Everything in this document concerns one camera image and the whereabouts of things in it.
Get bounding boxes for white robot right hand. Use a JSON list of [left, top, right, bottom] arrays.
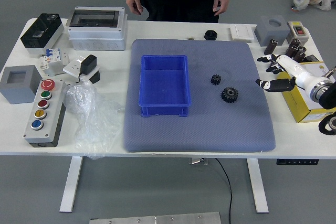
[[255, 54, 319, 97]]

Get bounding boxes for person's left hand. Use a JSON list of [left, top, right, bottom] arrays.
[[212, 0, 231, 16]]

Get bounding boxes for person's right hand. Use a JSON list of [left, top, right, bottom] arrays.
[[125, 0, 144, 16]]

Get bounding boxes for big black gear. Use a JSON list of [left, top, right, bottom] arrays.
[[220, 86, 242, 104]]

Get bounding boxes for small black gear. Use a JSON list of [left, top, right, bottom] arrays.
[[210, 73, 223, 86]]

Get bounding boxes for blue plastic box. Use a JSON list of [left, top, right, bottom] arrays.
[[138, 55, 191, 118]]

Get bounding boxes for black round nut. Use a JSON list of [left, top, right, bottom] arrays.
[[204, 29, 218, 41]]

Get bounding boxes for yellow white cardboard box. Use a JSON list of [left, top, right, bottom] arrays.
[[281, 61, 336, 124]]

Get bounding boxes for grey box round hole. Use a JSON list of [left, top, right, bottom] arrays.
[[254, 15, 290, 47]]

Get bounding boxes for grey distribution box clear lid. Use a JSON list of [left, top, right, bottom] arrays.
[[67, 6, 129, 51]]

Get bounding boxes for grey box square hole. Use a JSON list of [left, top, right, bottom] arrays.
[[0, 65, 40, 105]]

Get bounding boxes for small flat black part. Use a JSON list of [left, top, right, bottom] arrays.
[[304, 54, 322, 63]]

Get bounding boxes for black power adapter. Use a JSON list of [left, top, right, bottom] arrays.
[[77, 54, 97, 83]]

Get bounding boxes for black table control panel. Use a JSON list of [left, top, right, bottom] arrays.
[[276, 158, 320, 165]]

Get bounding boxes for white circuit breaker blue levers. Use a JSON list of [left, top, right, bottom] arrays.
[[45, 47, 63, 65]]

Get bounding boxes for grey-blue padded mat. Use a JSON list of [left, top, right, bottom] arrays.
[[123, 38, 277, 153]]

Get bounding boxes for white circuit breaker orange marks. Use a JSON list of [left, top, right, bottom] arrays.
[[38, 55, 57, 77]]

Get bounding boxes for white table leg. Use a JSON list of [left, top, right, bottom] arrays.
[[59, 155, 84, 213], [246, 158, 270, 214]]

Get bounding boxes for clear plastic bag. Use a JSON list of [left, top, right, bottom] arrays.
[[62, 81, 125, 161]]

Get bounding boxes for five-button control station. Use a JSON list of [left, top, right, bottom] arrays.
[[23, 78, 67, 148]]

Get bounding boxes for grey metal plate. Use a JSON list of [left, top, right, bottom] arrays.
[[89, 211, 222, 224]]

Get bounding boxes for white wall switch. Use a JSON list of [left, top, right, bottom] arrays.
[[229, 24, 257, 42]]

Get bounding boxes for grey switch box red button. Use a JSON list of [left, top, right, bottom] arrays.
[[285, 20, 312, 45]]

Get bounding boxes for black-lidded white enclosure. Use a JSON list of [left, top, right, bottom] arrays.
[[20, 13, 65, 57]]

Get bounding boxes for metal bracket under table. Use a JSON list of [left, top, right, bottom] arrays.
[[188, 157, 209, 166]]

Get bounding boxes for black floor cable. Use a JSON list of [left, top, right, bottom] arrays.
[[214, 157, 234, 224]]

